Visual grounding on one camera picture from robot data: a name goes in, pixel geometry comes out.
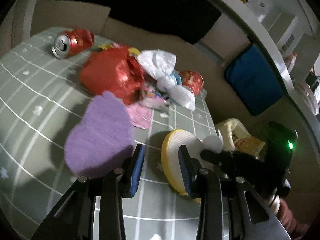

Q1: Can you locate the white tissue ball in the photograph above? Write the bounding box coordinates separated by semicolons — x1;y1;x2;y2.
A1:
202;135;223;153

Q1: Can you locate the purple sponge cloth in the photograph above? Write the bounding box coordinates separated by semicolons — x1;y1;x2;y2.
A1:
64;91;133;178

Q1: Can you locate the red plastic bag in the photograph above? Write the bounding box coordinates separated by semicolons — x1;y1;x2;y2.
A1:
79;49;145;105

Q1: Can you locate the dark red sleeve forearm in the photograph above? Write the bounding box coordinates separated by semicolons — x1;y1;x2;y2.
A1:
276;199;310;239

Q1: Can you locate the cream trash bin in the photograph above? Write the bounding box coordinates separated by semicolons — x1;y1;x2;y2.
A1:
215;118;251;151

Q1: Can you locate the right hand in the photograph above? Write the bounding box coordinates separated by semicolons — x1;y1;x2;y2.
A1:
266;194;280;215

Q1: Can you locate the pink wrapper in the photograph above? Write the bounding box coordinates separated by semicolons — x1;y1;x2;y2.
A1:
126;103;152;129

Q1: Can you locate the colourful small wrapper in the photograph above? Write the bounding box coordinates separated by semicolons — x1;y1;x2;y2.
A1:
139;82;171;112

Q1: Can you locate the red paper cup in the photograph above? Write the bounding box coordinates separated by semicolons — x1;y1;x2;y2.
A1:
179;70;204;96

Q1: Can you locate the blue cloth hanging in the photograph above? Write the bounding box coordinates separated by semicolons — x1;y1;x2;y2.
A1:
224;44;284;116

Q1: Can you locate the yellow snack wrapper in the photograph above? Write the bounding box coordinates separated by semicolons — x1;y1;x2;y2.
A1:
98;42;141;55

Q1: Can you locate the white box appliance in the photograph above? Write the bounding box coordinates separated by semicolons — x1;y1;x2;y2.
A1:
268;12;298;56

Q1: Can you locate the crushed red soda can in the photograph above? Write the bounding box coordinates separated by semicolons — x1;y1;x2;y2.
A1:
52;28;95;59

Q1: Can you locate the white counter shelf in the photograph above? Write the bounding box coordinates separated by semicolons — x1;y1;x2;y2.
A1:
172;0;320;140

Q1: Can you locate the black cloth under counter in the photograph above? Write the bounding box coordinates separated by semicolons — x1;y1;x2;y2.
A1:
65;0;222;44

